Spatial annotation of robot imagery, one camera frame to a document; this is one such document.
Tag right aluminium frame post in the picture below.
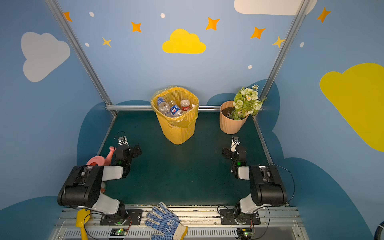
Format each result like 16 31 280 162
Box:
253 0 313 121

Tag blue dotted work glove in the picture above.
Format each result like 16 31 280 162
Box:
145 202 188 240

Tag yellow plastic bin liner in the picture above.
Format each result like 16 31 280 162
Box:
151 86 199 128

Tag right green circuit board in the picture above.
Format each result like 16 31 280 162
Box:
236 228 254 240

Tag left green circuit board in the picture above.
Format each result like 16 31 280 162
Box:
110 229 129 237

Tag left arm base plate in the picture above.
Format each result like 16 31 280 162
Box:
100 209 143 226

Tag aluminium frame post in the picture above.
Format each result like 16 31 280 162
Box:
253 0 313 121
45 0 113 107

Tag yellow toy shovel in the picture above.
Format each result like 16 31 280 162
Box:
76 209 91 240

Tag Pepsi bottle blue label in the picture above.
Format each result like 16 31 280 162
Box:
170 105 183 118

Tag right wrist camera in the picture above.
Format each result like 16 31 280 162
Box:
230 136 240 152

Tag pink ribbed flower pot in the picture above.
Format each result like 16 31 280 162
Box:
220 101 248 135

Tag pink watering can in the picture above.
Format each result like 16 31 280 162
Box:
87 147 116 166

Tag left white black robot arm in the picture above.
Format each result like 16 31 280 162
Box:
58 144 143 226

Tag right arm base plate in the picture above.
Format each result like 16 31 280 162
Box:
218 209 261 225

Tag red label water bottle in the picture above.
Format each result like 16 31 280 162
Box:
180 99 191 112

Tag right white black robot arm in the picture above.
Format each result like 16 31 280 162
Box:
220 144 288 225

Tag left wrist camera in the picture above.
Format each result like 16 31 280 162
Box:
118 136 129 146

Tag rear aluminium frame rail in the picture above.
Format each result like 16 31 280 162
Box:
106 105 221 112

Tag yellow ribbed waste bin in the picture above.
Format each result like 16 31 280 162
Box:
151 87 200 145

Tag green circuit board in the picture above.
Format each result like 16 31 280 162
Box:
236 228 254 240
110 229 129 237

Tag left aluminium frame post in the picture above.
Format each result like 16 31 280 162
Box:
45 0 113 107

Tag green white artificial flowers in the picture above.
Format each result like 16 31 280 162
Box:
228 84 267 121

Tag blue label bottle front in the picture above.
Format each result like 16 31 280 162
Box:
157 97 171 115

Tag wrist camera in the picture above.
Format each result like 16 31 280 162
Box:
230 136 240 152
118 136 129 146

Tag front aluminium rail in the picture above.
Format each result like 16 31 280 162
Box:
47 205 310 240

